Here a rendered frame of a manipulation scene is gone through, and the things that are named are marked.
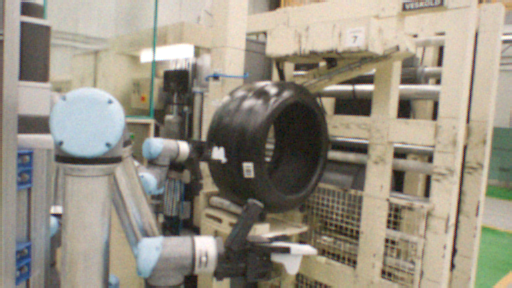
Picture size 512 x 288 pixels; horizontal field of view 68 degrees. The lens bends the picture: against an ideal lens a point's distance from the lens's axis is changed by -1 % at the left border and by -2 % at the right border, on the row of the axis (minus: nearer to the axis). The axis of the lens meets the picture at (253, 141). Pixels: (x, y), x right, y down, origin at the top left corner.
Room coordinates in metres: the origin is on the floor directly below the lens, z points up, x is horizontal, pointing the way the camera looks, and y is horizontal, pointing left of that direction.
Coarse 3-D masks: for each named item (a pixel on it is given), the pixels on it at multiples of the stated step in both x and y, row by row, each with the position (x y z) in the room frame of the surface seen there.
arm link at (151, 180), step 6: (54, 96) 1.21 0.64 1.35; (60, 96) 1.23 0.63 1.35; (54, 102) 1.18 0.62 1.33; (138, 168) 1.19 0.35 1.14; (144, 168) 1.21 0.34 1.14; (144, 174) 1.16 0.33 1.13; (150, 174) 1.18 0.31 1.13; (156, 174) 1.24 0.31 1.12; (144, 180) 1.15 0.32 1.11; (150, 180) 1.16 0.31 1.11; (156, 180) 1.20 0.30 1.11; (144, 186) 1.15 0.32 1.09; (150, 186) 1.16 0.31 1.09; (156, 186) 1.20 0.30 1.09; (150, 192) 1.16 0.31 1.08
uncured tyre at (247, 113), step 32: (256, 96) 1.58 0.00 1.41; (288, 96) 1.62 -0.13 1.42; (224, 128) 1.58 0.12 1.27; (256, 128) 1.51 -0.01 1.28; (288, 128) 2.04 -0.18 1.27; (320, 128) 1.81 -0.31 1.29; (256, 160) 1.50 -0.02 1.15; (288, 160) 2.03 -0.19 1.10; (320, 160) 1.82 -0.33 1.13; (224, 192) 1.67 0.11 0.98; (256, 192) 1.54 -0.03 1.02; (288, 192) 1.89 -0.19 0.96
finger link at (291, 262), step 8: (296, 248) 0.75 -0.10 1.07; (304, 248) 0.75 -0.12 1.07; (312, 248) 0.76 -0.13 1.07; (272, 256) 0.77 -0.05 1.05; (280, 256) 0.76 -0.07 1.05; (288, 256) 0.76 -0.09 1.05; (296, 256) 0.75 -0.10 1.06; (288, 264) 0.76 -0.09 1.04; (296, 264) 0.75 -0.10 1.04; (288, 272) 0.75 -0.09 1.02; (296, 272) 0.75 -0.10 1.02
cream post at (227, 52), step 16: (224, 0) 1.93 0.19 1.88; (240, 0) 1.95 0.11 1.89; (224, 16) 1.92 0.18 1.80; (240, 16) 1.96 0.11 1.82; (224, 32) 1.92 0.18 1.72; (240, 32) 1.96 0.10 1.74; (224, 48) 1.91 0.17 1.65; (240, 48) 1.97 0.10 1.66; (224, 64) 1.91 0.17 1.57; (240, 64) 1.97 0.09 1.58; (224, 80) 1.91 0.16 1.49; (240, 80) 1.98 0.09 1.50; (208, 96) 1.99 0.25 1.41; (224, 96) 1.91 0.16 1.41; (208, 112) 1.98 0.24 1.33; (208, 176) 1.96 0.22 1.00; (224, 240) 1.95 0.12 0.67
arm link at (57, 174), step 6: (54, 144) 1.29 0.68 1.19; (54, 150) 1.29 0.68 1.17; (54, 156) 1.29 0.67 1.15; (54, 162) 1.29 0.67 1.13; (54, 168) 1.29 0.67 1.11; (54, 174) 1.29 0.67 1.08; (60, 174) 1.29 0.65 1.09; (54, 180) 1.29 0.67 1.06; (60, 180) 1.29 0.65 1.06; (54, 186) 1.29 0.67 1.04; (60, 186) 1.29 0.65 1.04; (54, 192) 1.29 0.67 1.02; (60, 192) 1.29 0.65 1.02; (54, 198) 1.29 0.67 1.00; (60, 198) 1.29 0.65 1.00; (54, 204) 1.29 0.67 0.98; (60, 204) 1.30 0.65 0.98; (54, 210) 1.28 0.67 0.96; (60, 210) 1.29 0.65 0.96; (54, 216) 1.28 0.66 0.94; (60, 216) 1.28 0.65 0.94
